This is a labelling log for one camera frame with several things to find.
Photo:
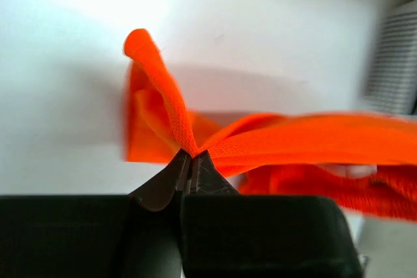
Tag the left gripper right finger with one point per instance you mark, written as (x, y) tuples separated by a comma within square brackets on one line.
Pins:
[(206, 180)]

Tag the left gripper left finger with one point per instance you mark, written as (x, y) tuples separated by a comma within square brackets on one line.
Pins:
[(156, 193)]

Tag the orange shorts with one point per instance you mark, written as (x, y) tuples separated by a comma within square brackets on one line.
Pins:
[(363, 161)]

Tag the white plastic basket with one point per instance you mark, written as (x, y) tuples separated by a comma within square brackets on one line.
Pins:
[(391, 82)]

